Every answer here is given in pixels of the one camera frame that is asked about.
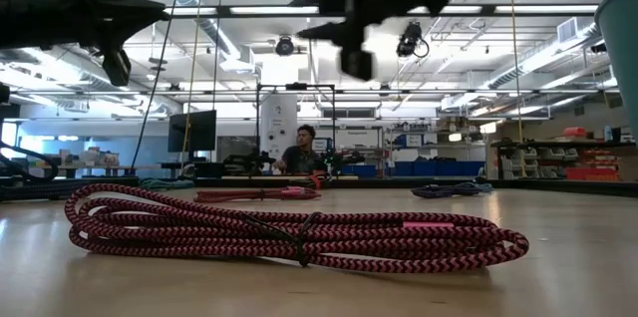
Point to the white pillar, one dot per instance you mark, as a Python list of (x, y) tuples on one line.
[(279, 117)]

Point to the black computer monitor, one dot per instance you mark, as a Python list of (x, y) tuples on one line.
[(192, 131)]

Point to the person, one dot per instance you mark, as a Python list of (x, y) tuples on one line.
[(301, 157)]

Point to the small blue storage bin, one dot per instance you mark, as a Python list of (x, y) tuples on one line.
[(361, 171)]

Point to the background wooden table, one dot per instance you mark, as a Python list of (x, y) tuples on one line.
[(99, 168)]

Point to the blue storage bin row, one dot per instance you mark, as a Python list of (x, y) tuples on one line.
[(438, 168)]

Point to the black storage shelf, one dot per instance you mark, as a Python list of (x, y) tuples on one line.
[(548, 144)]

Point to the orange storage bins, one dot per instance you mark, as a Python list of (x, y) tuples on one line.
[(593, 172)]

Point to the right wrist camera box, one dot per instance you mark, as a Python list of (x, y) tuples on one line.
[(357, 63)]

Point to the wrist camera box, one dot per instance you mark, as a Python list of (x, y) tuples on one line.
[(117, 68), (357, 63)]

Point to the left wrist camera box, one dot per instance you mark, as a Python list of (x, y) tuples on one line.
[(117, 68)]

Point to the round black ceiling camera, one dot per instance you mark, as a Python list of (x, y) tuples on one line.
[(284, 47)]

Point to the black metal frame stand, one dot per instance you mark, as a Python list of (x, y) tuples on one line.
[(296, 86)]

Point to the white wall sign board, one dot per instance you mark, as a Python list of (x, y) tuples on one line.
[(359, 138)]

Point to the black overhead frame bar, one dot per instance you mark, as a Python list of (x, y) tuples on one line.
[(498, 9)]

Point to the black table border rail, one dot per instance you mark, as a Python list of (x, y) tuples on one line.
[(548, 185)]

